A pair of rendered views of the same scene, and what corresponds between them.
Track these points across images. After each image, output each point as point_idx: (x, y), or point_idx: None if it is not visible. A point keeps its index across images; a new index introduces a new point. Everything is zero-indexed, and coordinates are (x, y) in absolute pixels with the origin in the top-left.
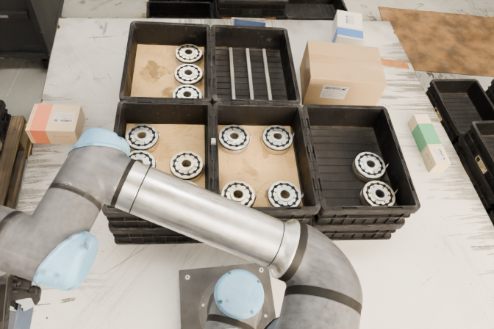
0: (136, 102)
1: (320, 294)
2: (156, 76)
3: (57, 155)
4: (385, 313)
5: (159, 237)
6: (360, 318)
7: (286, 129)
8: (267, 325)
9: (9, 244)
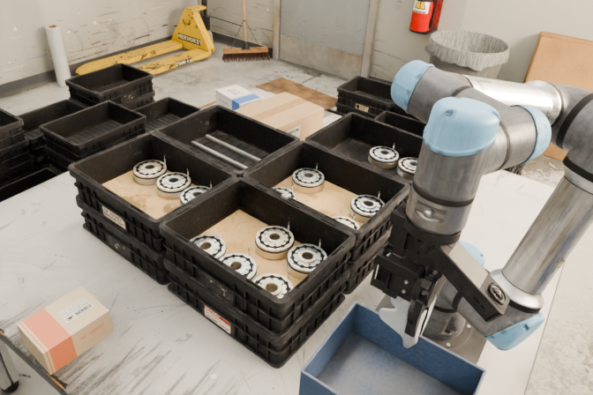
0: (176, 215)
1: (590, 98)
2: (140, 205)
3: (101, 359)
4: (492, 242)
5: (311, 324)
6: (487, 257)
7: (306, 168)
8: (569, 166)
9: (508, 121)
